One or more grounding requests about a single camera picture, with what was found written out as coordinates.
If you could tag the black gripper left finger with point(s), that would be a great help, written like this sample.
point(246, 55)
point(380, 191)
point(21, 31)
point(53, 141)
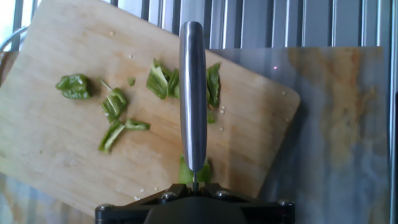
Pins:
point(172, 191)

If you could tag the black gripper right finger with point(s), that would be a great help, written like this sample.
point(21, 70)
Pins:
point(221, 191)

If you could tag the steel kitchen knife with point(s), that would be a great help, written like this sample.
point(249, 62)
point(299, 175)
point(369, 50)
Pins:
point(193, 93)

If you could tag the tiny green pepper scrap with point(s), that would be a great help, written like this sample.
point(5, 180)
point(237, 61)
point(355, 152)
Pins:
point(131, 81)

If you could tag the bamboo cutting board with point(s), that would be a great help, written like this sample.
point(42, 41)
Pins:
point(62, 140)

